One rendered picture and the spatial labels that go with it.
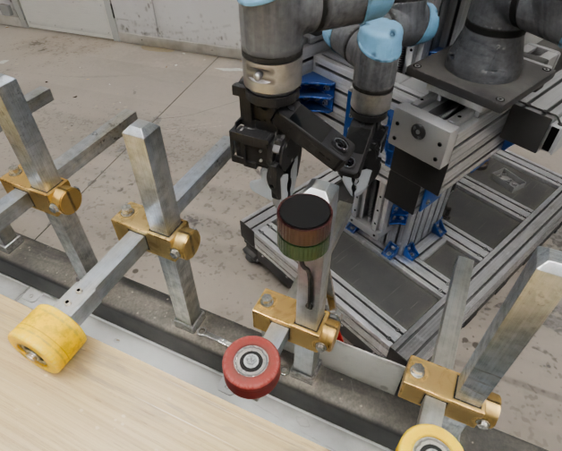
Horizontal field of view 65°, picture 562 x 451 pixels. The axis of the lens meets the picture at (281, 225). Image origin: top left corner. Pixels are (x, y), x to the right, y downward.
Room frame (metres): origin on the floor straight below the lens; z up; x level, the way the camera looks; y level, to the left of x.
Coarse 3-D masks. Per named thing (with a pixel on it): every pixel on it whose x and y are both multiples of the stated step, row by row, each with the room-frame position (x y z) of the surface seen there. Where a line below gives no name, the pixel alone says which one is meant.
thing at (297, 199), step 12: (288, 204) 0.36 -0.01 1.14; (300, 204) 0.36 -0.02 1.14; (312, 204) 0.36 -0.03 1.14; (324, 204) 0.36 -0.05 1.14; (288, 216) 0.34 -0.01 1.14; (300, 216) 0.34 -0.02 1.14; (312, 216) 0.34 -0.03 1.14; (324, 216) 0.34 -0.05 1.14; (300, 228) 0.32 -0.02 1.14; (312, 228) 0.32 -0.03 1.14; (300, 264) 0.34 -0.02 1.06
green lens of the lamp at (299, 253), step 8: (280, 240) 0.33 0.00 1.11; (328, 240) 0.33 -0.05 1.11; (280, 248) 0.33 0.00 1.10; (288, 248) 0.32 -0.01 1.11; (296, 248) 0.32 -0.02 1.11; (304, 248) 0.32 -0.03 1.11; (312, 248) 0.32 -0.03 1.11; (320, 248) 0.32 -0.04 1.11; (288, 256) 0.32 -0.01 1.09; (296, 256) 0.32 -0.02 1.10; (304, 256) 0.32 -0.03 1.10; (312, 256) 0.32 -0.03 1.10; (320, 256) 0.32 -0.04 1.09
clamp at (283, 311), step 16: (256, 304) 0.42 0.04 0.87; (272, 304) 0.42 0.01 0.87; (288, 304) 0.42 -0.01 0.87; (256, 320) 0.40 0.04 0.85; (272, 320) 0.39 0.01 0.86; (288, 320) 0.39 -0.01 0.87; (336, 320) 0.39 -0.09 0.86; (288, 336) 0.38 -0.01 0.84; (304, 336) 0.37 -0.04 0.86; (320, 336) 0.36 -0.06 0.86; (336, 336) 0.38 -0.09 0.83; (320, 352) 0.35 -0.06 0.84
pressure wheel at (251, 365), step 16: (256, 336) 0.34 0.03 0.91; (240, 352) 0.31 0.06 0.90; (256, 352) 0.31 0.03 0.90; (272, 352) 0.31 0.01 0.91; (224, 368) 0.29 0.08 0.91; (240, 368) 0.29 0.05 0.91; (256, 368) 0.29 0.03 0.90; (272, 368) 0.29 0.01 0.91; (240, 384) 0.26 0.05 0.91; (256, 384) 0.26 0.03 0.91; (272, 384) 0.27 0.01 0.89
